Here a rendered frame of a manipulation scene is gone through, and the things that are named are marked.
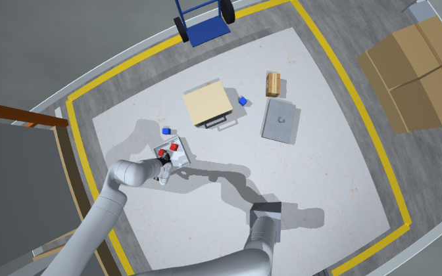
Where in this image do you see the brown cardboard box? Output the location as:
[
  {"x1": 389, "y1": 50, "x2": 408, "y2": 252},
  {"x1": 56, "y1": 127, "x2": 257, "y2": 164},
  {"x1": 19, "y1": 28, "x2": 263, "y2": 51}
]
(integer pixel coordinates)
[{"x1": 266, "y1": 73, "x2": 280, "y2": 97}]

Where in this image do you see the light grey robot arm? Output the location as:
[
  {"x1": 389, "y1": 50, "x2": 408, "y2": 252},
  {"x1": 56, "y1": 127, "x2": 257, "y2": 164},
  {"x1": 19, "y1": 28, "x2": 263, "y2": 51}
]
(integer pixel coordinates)
[{"x1": 41, "y1": 158, "x2": 277, "y2": 276}]

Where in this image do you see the grey metal lid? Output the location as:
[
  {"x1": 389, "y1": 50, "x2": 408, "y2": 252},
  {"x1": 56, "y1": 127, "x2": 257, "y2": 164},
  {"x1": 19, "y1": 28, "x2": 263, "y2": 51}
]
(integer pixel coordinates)
[{"x1": 262, "y1": 99, "x2": 296, "y2": 144}]

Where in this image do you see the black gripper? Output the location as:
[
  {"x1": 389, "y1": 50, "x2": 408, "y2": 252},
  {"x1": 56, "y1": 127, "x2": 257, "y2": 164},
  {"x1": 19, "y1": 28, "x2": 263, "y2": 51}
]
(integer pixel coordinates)
[{"x1": 153, "y1": 152, "x2": 172, "y2": 181}]

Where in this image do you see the blue block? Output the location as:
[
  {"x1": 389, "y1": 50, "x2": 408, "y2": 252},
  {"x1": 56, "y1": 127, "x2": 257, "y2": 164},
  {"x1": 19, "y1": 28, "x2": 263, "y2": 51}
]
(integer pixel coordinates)
[
  {"x1": 239, "y1": 97, "x2": 247, "y2": 106},
  {"x1": 162, "y1": 128, "x2": 171, "y2": 135}
]

